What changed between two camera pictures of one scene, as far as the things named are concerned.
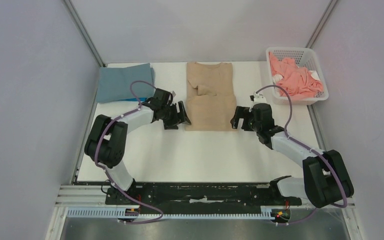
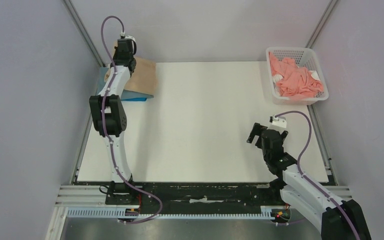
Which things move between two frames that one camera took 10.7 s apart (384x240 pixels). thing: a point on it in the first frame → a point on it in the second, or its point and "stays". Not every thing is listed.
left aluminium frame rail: x=83 y=32 stays
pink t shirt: x=295 y=80 stays
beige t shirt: x=211 y=103 → x=143 y=79
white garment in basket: x=314 y=74 stays
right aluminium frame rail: x=312 y=40 stays
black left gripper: x=180 y=117 → x=115 y=52
